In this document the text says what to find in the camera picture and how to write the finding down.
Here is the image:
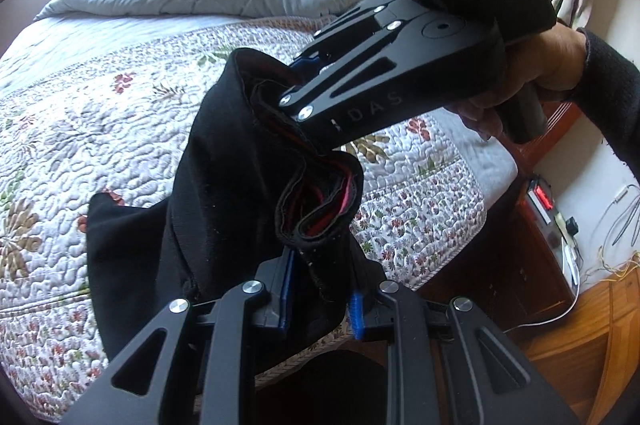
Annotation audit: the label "bundle of thin cables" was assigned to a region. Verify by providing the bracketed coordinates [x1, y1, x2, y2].
[580, 185, 640, 291]

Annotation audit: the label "wooden bed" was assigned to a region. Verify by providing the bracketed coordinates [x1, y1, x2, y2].
[0, 0, 583, 425]

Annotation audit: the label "device with red display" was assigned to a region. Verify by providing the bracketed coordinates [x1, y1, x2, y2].
[525, 177, 563, 226]

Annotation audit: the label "wooden nightstand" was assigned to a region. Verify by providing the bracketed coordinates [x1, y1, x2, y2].
[415, 175, 581, 306]

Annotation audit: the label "person's right forearm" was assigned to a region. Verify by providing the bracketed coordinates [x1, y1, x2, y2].
[570, 27, 640, 176]

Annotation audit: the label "floral quilted bedspread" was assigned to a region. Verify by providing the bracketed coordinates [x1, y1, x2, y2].
[0, 17, 488, 411]

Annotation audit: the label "person's right hand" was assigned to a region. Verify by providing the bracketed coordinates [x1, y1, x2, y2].
[447, 27, 588, 142]

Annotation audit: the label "black pants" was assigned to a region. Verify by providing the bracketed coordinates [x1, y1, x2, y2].
[87, 47, 396, 366]

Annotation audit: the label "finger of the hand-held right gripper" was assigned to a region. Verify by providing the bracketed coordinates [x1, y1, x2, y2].
[279, 12, 431, 152]
[289, 0, 417, 74]

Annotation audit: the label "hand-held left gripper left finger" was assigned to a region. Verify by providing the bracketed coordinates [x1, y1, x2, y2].
[65, 255, 297, 425]

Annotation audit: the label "black plug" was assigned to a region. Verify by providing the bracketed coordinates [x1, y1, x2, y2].
[557, 215, 582, 237]

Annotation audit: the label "white cable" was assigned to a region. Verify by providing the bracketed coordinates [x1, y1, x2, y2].
[502, 250, 586, 335]

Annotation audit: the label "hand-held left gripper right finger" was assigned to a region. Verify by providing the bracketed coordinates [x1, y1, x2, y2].
[349, 280, 581, 425]

